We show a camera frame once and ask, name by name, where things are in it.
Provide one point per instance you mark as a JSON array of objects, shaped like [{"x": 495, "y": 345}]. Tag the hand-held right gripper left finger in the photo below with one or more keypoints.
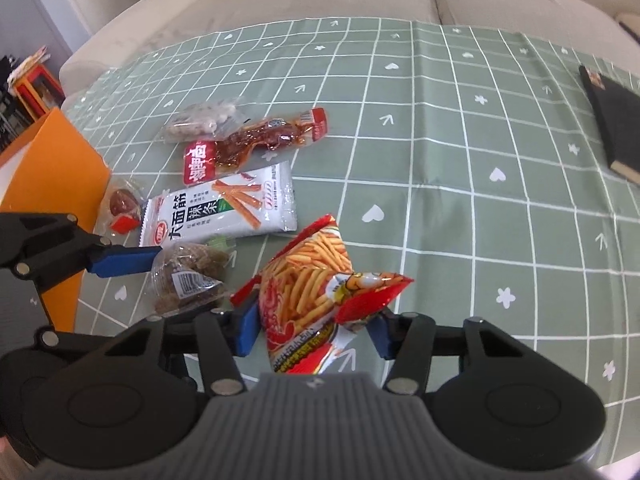
[{"x": 247, "y": 327}]

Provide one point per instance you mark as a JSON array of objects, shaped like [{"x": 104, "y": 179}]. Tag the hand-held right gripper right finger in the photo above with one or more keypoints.
[{"x": 378, "y": 337}]

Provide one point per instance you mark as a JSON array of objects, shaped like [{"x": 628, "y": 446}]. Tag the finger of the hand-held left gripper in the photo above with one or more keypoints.
[{"x": 125, "y": 260}]

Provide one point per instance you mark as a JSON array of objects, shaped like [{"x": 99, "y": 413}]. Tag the clear packet brown snack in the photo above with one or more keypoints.
[{"x": 190, "y": 280}]

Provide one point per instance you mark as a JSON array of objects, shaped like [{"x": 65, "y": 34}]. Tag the red fries snack packet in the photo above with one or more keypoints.
[{"x": 310, "y": 280}]

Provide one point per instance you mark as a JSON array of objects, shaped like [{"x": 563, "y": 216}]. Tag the orange cardboard box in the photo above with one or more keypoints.
[{"x": 55, "y": 160}]

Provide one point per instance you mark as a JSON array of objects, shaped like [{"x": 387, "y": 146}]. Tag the clear peanut packet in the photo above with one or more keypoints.
[{"x": 200, "y": 119}]

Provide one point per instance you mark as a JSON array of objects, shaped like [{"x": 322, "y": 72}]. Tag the red meat snack packet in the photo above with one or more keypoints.
[{"x": 250, "y": 140}]

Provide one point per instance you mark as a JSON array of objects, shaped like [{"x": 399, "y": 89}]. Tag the small clear jujube packet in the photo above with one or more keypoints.
[{"x": 120, "y": 202}]

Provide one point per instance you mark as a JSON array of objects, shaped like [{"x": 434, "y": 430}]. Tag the white spicy strips packet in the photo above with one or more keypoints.
[{"x": 210, "y": 210}]

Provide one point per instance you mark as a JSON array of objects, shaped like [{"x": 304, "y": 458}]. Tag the green checked tablecloth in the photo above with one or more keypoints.
[{"x": 450, "y": 210}]

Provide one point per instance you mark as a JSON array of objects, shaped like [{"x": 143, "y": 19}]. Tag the stacked plastic stools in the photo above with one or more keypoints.
[{"x": 30, "y": 92}]

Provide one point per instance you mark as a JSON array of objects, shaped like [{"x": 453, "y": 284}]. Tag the papers on stools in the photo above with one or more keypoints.
[{"x": 30, "y": 62}]

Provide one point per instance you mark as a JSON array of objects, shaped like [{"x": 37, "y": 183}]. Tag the black notebook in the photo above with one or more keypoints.
[{"x": 617, "y": 120}]

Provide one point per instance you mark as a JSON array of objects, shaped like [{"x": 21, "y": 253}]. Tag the dark book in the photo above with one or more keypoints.
[{"x": 631, "y": 25}]

